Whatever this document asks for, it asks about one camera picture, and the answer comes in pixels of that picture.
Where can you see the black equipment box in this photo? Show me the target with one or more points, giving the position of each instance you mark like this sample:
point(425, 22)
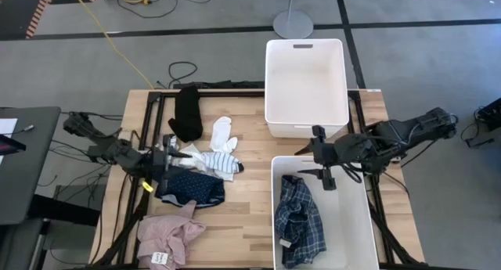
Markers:
point(489, 115)

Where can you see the navy dotted garment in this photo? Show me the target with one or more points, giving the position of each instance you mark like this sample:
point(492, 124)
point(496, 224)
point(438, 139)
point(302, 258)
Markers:
point(192, 188)

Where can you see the white striped sock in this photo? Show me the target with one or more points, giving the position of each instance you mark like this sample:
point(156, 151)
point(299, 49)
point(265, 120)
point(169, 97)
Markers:
point(221, 162)

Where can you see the blue plaid shirt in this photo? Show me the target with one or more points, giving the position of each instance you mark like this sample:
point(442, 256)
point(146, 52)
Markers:
point(299, 223)

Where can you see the black mat with striped edge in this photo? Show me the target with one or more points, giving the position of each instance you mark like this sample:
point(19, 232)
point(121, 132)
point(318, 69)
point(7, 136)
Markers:
point(15, 11)

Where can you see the black garment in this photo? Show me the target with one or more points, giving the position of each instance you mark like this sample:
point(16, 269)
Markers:
point(188, 113)

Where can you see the white woven plastic basket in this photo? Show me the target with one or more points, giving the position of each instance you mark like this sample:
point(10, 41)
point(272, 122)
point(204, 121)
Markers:
point(305, 86)
point(344, 223)

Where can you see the black aluminium table frame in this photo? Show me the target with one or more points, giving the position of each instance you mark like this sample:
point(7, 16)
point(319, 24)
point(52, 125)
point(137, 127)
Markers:
point(235, 94)

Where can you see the pink shirt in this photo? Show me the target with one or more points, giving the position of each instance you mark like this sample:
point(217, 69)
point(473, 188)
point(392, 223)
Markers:
point(168, 235)

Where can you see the plain white sock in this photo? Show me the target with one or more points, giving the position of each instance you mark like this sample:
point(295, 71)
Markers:
point(221, 133)

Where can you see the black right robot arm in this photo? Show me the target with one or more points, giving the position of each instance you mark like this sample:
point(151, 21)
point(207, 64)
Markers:
point(407, 129)

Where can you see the yellow tag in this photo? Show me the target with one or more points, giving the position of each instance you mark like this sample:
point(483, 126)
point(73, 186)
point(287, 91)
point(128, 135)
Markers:
point(148, 186)

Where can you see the grey round stand base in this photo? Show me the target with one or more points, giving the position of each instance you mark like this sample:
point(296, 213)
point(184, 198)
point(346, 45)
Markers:
point(293, 25)

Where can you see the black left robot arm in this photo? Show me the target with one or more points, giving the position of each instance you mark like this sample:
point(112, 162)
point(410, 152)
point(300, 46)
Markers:
point(113, 150)

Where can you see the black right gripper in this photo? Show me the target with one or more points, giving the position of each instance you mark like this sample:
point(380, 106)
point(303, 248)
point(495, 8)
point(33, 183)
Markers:
point(336, 152)

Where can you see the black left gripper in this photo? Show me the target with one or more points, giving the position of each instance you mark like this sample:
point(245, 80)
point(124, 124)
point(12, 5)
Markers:
point(158, 162)

